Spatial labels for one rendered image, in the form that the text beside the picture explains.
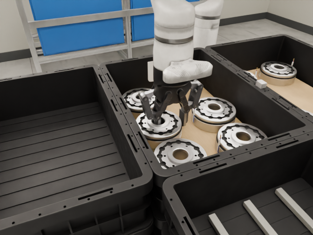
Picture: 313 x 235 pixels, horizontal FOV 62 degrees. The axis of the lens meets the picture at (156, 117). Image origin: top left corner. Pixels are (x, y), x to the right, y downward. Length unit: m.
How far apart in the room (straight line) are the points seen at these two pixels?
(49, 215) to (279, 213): 0.35
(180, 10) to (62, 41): 2.00
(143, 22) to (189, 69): 2.13
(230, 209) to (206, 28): 0.62
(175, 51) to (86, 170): 0.28
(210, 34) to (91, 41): 1.64
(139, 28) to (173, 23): 2.11
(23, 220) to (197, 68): 0.33
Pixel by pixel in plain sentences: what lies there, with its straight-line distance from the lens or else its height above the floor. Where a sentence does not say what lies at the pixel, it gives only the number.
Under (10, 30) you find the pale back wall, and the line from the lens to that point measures 3.26.
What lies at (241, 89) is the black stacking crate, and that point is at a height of 0.91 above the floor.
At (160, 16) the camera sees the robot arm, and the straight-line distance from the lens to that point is 0.45.
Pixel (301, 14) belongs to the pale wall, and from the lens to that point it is 4.38.
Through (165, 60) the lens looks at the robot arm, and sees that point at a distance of 0.47.
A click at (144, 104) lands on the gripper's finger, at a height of 0.93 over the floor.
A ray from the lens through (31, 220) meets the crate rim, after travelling 0.36.
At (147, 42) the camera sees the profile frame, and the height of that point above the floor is 0.29.
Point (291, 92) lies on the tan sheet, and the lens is 0.82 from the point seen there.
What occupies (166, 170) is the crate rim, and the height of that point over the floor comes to 0.93.
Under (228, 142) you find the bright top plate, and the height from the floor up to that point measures 0.86.
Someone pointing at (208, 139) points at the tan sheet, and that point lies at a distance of 0.58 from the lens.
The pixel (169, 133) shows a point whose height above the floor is 0.86.
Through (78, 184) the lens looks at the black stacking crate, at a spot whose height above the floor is 0.83.
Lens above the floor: 1.21
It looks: 37 degrees down
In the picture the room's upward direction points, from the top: straight up
